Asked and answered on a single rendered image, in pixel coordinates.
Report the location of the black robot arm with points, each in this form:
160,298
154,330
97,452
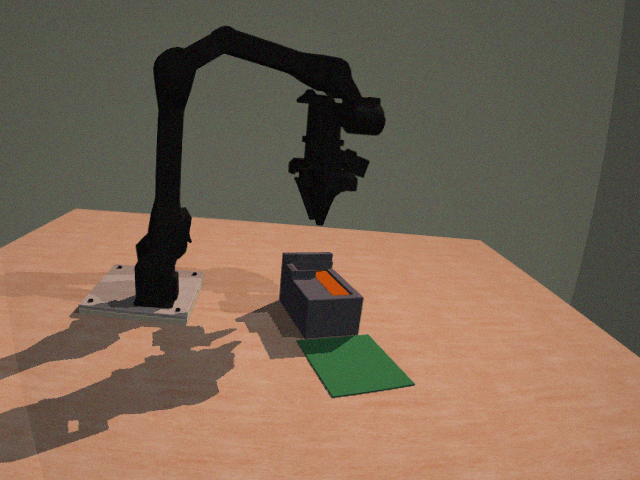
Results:
156,281

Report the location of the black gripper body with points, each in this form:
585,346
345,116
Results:
317,164

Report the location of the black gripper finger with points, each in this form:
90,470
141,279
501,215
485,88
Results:
321,201
302,186

